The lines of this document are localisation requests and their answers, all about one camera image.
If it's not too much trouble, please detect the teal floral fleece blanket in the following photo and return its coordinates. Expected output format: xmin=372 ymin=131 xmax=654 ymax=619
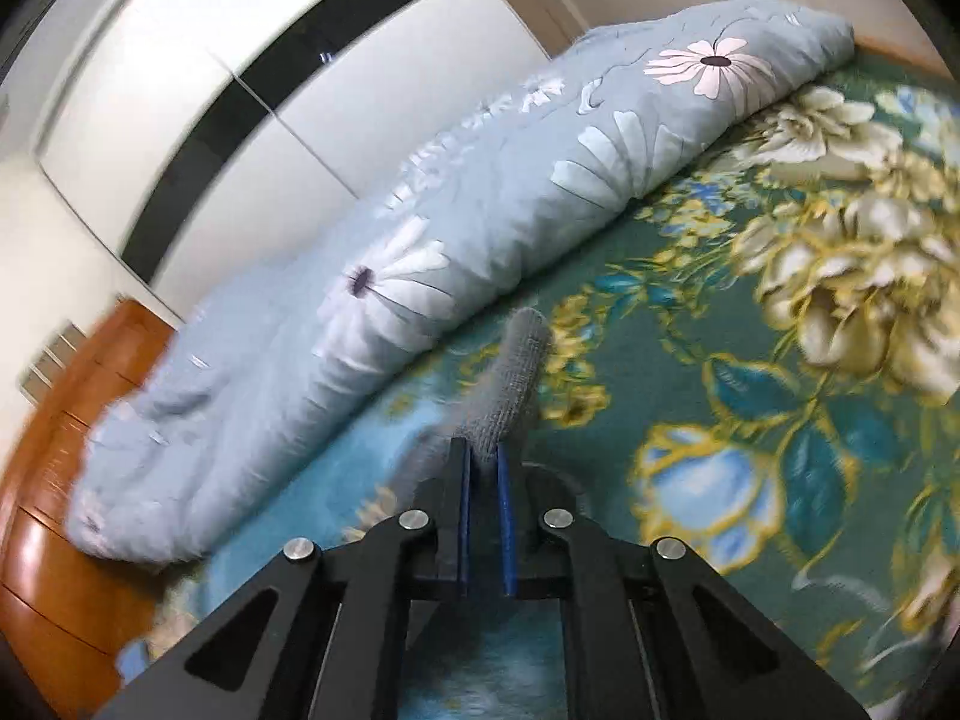
xmin=107 ymin=59 xmax=958 ymax=718

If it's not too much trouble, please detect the orange wooden headboard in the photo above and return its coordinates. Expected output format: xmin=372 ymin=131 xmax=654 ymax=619
xmin=2 ymin=299 xmax=172 ymax=718

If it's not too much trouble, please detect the grey knit sweater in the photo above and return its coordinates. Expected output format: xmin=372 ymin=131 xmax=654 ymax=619
xmin=387 ymin=307 xmax=551 ymax=507

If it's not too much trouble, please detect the white black sliding wardrobe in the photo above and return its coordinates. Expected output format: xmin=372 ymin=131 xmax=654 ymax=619
xmin=36 ymin=0 xmax=545 ymax=314

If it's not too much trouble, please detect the light blue floral quilt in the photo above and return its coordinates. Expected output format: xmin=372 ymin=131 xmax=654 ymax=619
xmin=67 ymin=0 xmax=854 ymax=564

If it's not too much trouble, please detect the grey wall switch panel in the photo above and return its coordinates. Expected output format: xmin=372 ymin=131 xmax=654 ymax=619
xmin=18 ymin=322 xmax=86 ymax=405

